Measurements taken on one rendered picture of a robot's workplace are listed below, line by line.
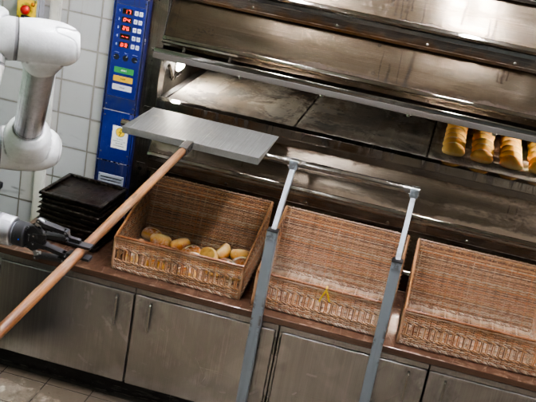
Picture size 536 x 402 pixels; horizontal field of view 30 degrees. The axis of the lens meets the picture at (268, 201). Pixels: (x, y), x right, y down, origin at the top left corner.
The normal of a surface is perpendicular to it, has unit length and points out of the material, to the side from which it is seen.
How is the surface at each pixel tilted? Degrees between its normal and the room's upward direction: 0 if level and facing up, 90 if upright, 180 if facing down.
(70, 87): 90
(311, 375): 89
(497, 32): 70
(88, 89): 90
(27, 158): 126
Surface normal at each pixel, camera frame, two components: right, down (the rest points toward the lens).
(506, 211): -0.15, -0.03
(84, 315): -0.22, 0.31
